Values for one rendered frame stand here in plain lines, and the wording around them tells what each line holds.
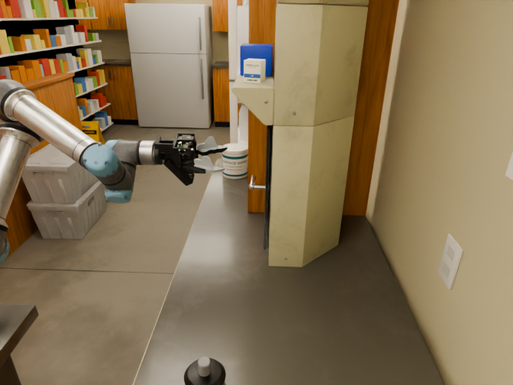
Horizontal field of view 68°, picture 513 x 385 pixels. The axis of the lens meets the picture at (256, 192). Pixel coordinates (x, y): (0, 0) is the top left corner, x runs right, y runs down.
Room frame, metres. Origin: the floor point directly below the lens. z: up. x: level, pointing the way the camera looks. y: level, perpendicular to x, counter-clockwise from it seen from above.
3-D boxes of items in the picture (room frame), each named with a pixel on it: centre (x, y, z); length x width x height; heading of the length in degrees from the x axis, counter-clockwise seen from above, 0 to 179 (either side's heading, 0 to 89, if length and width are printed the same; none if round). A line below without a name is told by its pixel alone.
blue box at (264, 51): (1.28, 0.01, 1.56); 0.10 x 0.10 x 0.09; 88
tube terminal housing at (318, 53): (1.18, -0.17, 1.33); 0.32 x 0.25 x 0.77; 178
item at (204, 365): (0.59, 0.11, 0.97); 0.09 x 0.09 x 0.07
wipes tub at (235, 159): (1.80, 0.11, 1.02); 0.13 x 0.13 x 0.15
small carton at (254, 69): (1.13, 0.01, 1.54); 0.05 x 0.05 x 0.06; 74
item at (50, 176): (2.89, 1.58, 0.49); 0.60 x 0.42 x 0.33; 178
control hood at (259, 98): (1.18, 0.01, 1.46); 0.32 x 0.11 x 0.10; 178
